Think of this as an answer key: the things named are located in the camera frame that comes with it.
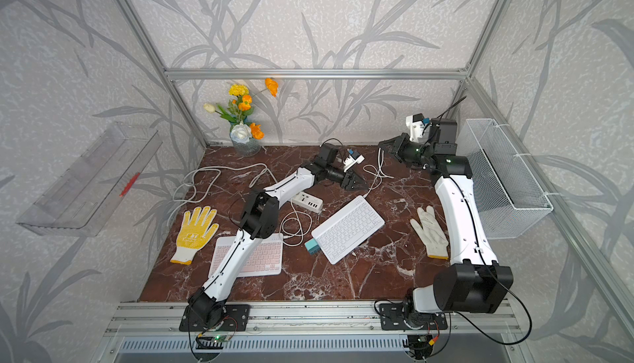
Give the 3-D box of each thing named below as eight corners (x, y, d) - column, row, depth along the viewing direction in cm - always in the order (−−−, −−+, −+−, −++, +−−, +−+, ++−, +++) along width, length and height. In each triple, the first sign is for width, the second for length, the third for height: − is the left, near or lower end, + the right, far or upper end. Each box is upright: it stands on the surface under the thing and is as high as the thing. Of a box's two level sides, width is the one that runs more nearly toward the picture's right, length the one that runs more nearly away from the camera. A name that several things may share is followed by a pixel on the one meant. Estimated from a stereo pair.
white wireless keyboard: (333, 266, 85) (333, 262, 81) (310, 236, 92) (309, 230, 88) (384, 225, 95) (386, 219, 91) (359, 201, 102) (360, 194, 98)
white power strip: (290, 203, 101) (290, 199, 99) (297, 192, 104) (296, 189, 103) (320, 214, 98) (319, 211, 96) (325, 203, 101) (325, 200, 99)
